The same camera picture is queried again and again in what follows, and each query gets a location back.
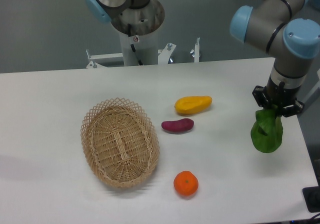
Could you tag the green leafy vegetable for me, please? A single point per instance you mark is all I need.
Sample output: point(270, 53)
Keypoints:
point(267, 131)

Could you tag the woven wicker basket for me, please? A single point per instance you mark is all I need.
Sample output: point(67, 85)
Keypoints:
point(120, 143)

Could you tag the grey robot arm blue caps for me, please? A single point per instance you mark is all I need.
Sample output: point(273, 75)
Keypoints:
point(272, 28)

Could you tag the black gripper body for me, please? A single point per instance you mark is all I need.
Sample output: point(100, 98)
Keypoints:
point(282, 91)

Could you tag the black device at table edge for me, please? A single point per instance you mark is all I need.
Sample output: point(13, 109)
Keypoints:
point(312, 198)

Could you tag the white frame leg at right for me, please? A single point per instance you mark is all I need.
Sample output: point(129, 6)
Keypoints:
point(313, 94)

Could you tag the purple sweet potato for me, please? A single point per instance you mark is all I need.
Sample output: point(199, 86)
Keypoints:
point(178, 126)

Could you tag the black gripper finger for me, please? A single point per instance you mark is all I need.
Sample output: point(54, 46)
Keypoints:
point(261, 97)
point(293, 109)

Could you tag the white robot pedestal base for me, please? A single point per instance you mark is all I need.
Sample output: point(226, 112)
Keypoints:
point(138, 34)

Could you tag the orange mandarin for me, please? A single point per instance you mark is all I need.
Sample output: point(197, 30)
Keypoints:
point(186, 183)

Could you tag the yellow papaya half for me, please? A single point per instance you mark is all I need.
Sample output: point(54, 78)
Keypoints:
point(190, 105)

